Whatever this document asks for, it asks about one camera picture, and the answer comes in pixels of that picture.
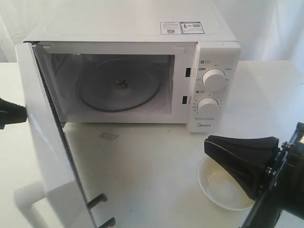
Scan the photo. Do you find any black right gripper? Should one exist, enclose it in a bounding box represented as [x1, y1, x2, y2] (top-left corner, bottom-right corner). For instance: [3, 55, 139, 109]
[204, 122, 304, 228]

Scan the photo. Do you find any white ceramic bowl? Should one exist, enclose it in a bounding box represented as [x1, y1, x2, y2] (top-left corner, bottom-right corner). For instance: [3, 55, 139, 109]
[197, 156, 254, 211]

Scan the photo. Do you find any white microwave oven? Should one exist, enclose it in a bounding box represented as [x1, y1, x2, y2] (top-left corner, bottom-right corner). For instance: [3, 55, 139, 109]
[14, 43, 107, 228]

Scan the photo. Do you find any white microwave oven body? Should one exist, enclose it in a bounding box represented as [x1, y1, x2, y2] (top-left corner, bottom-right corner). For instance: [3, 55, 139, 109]
[23, 0, 241, 133]

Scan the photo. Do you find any glass microwave turntable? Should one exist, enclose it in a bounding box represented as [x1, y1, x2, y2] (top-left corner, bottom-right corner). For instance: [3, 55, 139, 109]
[77, 59, 163, 113]

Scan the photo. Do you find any lower white control knob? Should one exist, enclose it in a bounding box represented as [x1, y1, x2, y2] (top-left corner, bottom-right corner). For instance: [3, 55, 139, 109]
[197, 97, 219, 116]

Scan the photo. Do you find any white control knob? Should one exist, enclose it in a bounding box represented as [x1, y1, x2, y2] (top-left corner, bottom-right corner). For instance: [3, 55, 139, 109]
[202, 69, 227, 92]
[197, 97, 219, 116]

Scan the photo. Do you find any upper white control knob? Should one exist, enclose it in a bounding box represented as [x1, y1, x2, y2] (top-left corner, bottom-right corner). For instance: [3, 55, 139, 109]
[202, 69, 227, 92]

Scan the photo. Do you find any blue white warning sticker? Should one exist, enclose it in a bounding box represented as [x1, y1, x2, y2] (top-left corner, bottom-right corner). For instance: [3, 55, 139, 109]
[160, 21, 205, 35]

